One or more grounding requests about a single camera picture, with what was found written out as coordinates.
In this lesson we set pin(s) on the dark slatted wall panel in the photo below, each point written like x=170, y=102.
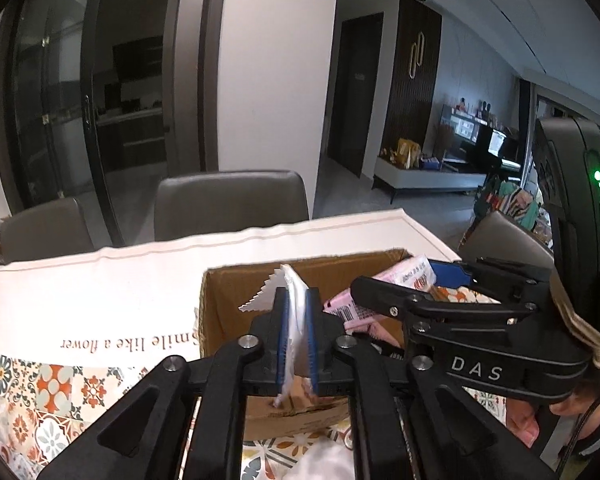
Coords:
x=412, y=110

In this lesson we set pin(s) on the white sideboard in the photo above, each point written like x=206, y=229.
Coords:
x=430, y=180

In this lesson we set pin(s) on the white zigzag-edged plastic packet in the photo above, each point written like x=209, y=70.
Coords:
x=295, y=300

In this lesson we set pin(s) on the yellow paper bag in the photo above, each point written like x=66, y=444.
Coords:
x=409, y=152

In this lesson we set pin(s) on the silver refrigerator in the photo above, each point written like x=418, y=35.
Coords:
x=182, y=70

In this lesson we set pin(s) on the flower tile printed tablecloth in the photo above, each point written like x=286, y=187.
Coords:
x=80, y=300

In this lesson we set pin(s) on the brown cardboard box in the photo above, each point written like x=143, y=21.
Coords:
x=230, y=300

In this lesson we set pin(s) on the gold loop wall ornament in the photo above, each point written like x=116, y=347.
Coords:
x=415, y=57

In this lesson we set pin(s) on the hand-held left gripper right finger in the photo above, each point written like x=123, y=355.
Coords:
x=310, y=340

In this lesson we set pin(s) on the pink labelled soft packet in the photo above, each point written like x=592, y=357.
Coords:
x=405, y=275

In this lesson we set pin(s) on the dark hallway door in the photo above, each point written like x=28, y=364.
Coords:
x=355, y=95

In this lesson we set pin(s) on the grey dining chair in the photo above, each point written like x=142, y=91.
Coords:
x=230, y=205
x=510, y=242
x=50, y=230

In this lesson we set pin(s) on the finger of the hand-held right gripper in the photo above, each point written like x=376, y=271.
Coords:
x=447, y=272
x=405, y=300

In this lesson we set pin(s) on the glass display cabinet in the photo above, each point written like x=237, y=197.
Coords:
x=460, y=125

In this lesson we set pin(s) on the black framed sliding glass door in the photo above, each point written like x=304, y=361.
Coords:
x=55, y=85

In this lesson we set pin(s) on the black piano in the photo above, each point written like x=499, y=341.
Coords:
x=500, y=152

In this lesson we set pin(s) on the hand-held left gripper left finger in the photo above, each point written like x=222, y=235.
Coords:
x=280, y=340

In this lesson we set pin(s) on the colourful hanging clothes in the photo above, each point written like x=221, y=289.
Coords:
x=510, y=205

